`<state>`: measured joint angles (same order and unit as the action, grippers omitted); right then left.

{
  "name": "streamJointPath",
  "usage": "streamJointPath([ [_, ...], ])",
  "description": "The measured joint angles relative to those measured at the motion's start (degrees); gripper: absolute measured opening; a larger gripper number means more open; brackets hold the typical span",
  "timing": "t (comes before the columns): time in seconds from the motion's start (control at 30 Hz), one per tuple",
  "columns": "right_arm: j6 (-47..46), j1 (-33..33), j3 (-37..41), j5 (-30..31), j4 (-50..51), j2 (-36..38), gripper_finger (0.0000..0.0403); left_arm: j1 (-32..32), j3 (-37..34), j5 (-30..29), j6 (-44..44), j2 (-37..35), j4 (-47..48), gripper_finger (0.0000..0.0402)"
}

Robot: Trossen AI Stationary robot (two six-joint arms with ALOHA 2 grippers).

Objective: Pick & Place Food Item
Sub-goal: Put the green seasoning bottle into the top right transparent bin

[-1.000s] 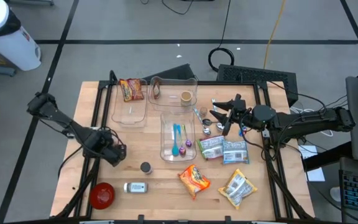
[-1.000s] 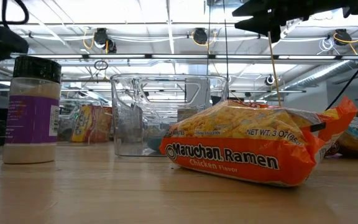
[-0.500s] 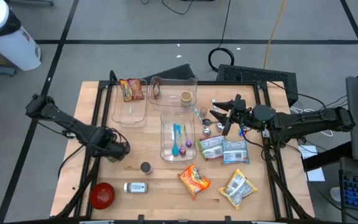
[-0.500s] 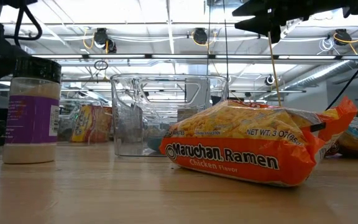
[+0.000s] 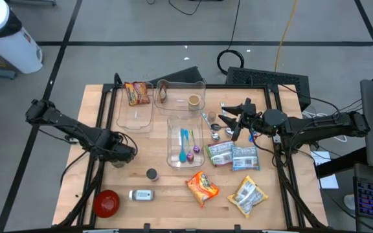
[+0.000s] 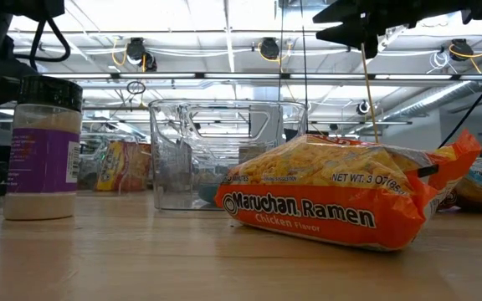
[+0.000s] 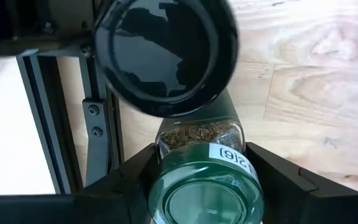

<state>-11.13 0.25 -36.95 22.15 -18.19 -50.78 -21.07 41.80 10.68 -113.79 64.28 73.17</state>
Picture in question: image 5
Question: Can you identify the black aluminium rig frame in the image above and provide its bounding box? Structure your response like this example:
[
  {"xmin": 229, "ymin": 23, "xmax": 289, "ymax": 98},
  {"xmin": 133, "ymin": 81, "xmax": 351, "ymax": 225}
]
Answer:
[{"xmin": 56, "ymin": 72, "xmax": 328, "ymax": 233}]

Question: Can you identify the small white-labelled bottle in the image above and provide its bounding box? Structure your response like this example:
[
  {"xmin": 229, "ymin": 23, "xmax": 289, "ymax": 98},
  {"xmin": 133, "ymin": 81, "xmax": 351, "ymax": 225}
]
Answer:
[{"xmin": 128, "ymin": 189, "xmax": 155, "ymax": 202}]

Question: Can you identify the yellow cable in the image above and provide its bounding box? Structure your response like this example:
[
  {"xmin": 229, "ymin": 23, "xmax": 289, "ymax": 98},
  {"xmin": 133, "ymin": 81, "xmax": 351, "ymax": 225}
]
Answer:
[{"xmin": 274, "ymin": 0, "xmax": 299, "ymax": 72}]

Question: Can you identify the orange chicken ramen packet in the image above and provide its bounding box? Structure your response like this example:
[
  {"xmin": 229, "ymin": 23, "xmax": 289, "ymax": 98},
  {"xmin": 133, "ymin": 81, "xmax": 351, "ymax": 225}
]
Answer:
[{"xmin": 185, "ymin": 170, "xmax": 220, "ymax": 208}]

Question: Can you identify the yellow ramen packet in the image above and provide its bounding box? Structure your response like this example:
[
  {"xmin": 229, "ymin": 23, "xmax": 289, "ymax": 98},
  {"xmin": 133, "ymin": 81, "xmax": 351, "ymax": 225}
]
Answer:
[{"xmin": 227, "ymin": 175, "xmax": 269, "ymax": 218}]

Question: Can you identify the white paper sheet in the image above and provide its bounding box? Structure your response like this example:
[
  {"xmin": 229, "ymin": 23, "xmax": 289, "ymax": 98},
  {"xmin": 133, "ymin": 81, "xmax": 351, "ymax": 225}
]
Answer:
[{"xmin": 310, "ymin": 150, "xmax": 339, "ymax": 190}]

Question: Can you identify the computer mouse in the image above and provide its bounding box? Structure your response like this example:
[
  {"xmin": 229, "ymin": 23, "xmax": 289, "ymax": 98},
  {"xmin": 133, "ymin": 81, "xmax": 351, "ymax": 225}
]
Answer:
[{"xmin": 343, "ymin": 194, "xmax": 356, "ymax": 211}]

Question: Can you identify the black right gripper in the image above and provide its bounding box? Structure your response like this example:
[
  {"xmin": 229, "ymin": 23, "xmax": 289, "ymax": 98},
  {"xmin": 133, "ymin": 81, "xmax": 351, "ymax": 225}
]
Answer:
[{"xmin": 218, "ymin": 98, "xmax": 267, "ymax": 142}]

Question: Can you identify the tan round container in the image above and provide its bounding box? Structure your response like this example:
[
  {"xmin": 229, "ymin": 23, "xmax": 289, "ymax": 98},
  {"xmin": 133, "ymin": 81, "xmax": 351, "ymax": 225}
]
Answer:
[{"xmin": 187, "ymin": 94, "xmax": 201, "ymax": 111}]

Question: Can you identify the clear plastic storage bin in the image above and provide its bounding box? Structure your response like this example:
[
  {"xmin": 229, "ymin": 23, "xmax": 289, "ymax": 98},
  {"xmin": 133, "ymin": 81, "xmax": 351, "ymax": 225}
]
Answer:
[
  {"xmin": 166, "ymin": 115, "xmax": 206, "ymax": 170},
  {"xmin": 153, "ymin": 78, "xmax": 207, "ymax": 117},
  {"xmin": 116, "ymin": 82, "xmax": 155, "ymax": 134}
]

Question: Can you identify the blue ramen packet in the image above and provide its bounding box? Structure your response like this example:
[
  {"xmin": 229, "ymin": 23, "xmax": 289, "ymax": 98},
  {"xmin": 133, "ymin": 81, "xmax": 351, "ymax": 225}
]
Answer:
[{"xmin": 231, "ymin": 144, "xmax": 261, "ymax": 172}]

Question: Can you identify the white trash can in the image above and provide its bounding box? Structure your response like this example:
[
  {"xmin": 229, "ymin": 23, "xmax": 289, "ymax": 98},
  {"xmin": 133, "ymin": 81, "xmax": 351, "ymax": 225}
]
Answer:
[{"xmin": 0, "ymin": 0, "xmax": 44, "ymax": 74}]

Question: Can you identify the black-lidded purple-label spice jar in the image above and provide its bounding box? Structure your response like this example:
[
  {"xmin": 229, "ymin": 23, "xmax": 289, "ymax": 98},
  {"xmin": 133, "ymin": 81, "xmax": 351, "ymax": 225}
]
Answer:
[{"xmin": 146, "ymin": 168, "xmax": 159, "ymax": 183}]

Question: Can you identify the black coiled cable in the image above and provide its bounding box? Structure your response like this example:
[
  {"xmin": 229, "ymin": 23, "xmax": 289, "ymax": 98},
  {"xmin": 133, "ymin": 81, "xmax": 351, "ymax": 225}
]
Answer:
[{"xmin": 216, "ymin": 0, "xmax": 245, "ymax": 76}]

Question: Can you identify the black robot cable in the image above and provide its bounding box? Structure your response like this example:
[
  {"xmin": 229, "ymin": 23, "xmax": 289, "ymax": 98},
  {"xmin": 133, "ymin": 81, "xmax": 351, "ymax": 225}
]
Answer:
[{"xmin": 59, "ymin": 150, "xmax": 89, "ymax": 187}]

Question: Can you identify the thin black floor cable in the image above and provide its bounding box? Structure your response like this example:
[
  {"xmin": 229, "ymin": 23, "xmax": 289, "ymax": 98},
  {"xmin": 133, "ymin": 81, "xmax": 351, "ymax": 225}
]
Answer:
[{"xmin": 146, "ymin": 0, "xmax": 197, "ymax": 16}]

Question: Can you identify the red bowl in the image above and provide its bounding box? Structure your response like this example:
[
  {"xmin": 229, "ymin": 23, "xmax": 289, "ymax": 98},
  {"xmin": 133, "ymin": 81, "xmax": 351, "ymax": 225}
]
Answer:
[{"xmin": 93, "ymin": 189, "xmax": 120, "ymax": 219}]

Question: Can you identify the black desk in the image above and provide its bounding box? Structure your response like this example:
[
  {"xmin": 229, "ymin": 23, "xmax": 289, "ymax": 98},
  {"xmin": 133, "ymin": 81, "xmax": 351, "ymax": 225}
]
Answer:
[{"xmin": 315, "ymin": 147, "xmax": 373, "ymax": 233}]

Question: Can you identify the green-edged ramen packet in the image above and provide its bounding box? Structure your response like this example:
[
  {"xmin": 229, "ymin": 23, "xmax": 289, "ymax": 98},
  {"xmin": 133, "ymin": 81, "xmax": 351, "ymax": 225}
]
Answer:
[{"xmin": 205, "ymin": 140, "xmax": 235, "ymax": 168}]

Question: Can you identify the teal silicone spoon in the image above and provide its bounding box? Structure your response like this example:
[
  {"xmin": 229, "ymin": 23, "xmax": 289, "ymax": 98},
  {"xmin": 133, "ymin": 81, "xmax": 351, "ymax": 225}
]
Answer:
[{"xmin": 179, "ymin": 128, "xmax": 188, "ymax": 164}]

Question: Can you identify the red beef ramen packet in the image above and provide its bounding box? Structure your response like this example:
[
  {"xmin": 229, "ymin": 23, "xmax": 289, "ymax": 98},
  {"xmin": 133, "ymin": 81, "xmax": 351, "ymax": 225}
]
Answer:
[{"xmin": 124, "ymin": 81, "xmax": 151, "ymax": 107}]

